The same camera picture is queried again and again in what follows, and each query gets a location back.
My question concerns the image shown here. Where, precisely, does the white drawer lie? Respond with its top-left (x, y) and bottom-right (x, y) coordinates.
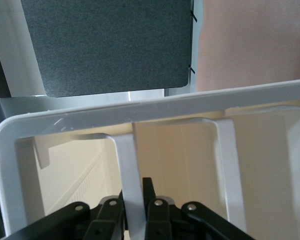
top-left (14, 99), bottom-right (300, 240)

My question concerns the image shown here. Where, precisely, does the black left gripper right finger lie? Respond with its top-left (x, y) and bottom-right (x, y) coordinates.
top-left (141, 177), bottom-right (256, 240)

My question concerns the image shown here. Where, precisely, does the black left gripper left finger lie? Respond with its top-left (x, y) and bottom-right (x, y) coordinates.
top-left (7, 189), bottom-right (127, 240)

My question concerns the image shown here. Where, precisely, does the grey partition frame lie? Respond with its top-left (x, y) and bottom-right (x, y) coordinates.
top-left (0, 0), bottom-right (205, 112)

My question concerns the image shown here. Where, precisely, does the grey felt partition panel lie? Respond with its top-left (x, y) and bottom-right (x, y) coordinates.
top-left (20, 0), bottom-right (194, 99)

